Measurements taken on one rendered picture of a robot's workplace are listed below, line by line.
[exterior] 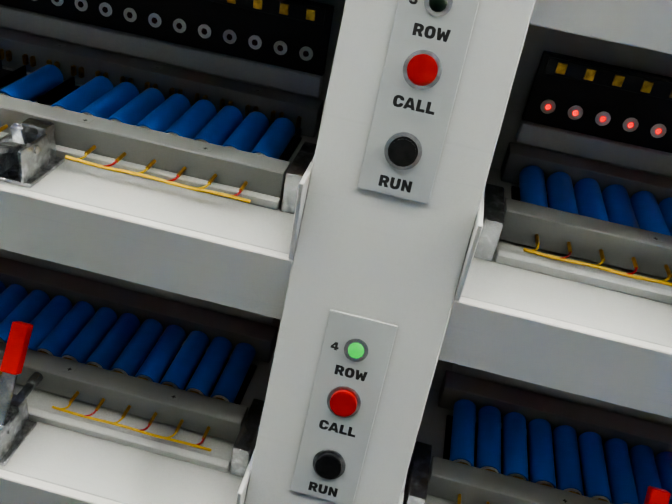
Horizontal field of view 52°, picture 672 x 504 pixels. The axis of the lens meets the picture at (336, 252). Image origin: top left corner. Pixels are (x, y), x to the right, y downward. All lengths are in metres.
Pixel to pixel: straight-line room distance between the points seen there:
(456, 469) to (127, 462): 0.23
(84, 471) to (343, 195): 0.27
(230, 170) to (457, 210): 0.15
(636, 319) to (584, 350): 0.04
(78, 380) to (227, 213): 0.19
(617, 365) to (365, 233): 0.16
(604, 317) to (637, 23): 0.16
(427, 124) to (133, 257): 0.19
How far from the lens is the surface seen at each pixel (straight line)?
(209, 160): 0.45
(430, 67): 0.37
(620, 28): 0.40
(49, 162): 0.48
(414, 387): 0.42
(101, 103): 0.52
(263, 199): 0.44
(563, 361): 0.42
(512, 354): 0.42
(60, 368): 0.57
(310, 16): 0.55
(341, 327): 0.40
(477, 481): 0.53
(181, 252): 0.42
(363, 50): 0.38
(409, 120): 0.38
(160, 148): 0.46
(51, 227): 0.46
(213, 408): 0.53
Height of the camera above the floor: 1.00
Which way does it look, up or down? 15 degrees down
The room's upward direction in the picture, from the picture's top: 12 degrees clockwise
